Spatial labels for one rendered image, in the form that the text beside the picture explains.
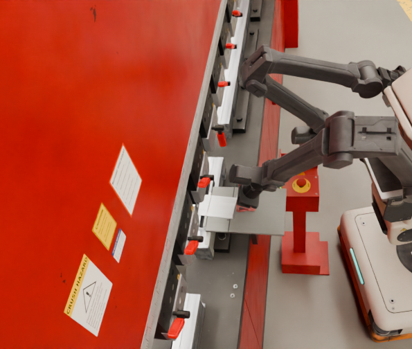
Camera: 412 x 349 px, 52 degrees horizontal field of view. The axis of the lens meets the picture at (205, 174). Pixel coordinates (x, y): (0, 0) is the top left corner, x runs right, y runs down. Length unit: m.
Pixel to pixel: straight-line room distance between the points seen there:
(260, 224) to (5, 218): 1.03
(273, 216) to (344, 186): 1.33
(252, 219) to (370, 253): 0.90
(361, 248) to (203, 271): 0.95
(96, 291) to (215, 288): 0.83
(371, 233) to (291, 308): 0.57
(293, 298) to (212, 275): 0.95
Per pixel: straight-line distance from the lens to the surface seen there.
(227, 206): 1.46
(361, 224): 2.26
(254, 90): 1.35
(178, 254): 1.12
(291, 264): 2.32
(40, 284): 0.56
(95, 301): 0.69
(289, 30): 3.56
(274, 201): 1.46
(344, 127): 0.90
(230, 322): 1.43
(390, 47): 3.66
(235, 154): 1.76
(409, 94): 1.31
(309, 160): 1.01
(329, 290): 2.40
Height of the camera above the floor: 2.23
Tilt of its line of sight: 52 degrees down
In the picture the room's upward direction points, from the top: 17 degrees counter-clockwise
